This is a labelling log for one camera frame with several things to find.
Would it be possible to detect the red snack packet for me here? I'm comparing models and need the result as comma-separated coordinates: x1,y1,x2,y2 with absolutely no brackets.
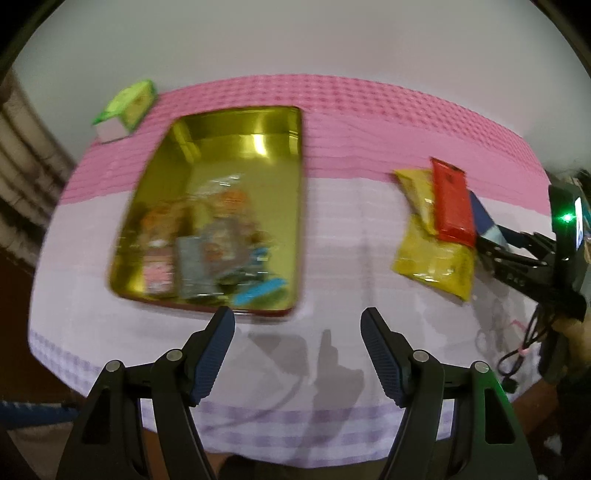
430,157,476,247

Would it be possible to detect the dark blue snack packet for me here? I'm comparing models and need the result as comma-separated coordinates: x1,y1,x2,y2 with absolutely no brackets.
468,190,509,251

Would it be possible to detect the pink patterned snack packet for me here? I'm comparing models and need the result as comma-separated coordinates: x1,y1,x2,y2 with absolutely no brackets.
143,257,178,296

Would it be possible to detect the beige patterned curtain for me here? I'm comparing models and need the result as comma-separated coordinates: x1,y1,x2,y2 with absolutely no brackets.
0,69,77,252

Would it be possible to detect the grey snack packet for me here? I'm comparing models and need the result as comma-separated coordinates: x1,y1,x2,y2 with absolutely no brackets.
174,234,221,302

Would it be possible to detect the pink checked tablecloth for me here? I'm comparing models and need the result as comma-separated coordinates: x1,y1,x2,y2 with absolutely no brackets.
28,73,548,462

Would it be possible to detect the black cable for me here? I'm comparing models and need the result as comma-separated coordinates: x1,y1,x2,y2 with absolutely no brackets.
478,302,557,394

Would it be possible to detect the gold rectangular tin box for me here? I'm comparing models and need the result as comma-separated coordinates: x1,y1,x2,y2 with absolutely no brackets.
107,106,304,317

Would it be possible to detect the green tissue box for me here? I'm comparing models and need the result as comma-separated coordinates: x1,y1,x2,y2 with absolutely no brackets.
91,79,157,144

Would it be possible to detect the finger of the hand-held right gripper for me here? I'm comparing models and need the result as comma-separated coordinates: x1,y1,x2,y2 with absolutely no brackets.
475,235,561,301
495,224,557,261

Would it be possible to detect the person's right hand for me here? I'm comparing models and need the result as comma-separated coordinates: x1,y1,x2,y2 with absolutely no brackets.
553,316,591,376

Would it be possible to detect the narrow yellow snack packet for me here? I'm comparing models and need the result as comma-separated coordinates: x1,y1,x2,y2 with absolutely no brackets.
393,168,439,235

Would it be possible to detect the clear peanut snack packet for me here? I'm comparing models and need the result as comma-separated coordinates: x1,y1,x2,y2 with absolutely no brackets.
196,178,262,280

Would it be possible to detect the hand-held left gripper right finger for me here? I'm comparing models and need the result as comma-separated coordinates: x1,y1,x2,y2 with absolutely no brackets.
360,307,539,480

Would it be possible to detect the orange snack packet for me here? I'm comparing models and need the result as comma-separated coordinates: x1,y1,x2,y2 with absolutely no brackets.
137,204,186,252

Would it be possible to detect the large yellow snack packet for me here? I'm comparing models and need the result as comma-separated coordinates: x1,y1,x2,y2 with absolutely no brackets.
391,213,476,302

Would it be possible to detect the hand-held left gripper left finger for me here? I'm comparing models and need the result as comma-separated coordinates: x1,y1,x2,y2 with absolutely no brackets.
56,306,236,480

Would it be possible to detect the blue fabric strip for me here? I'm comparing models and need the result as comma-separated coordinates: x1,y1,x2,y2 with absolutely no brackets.
0,399,77,431

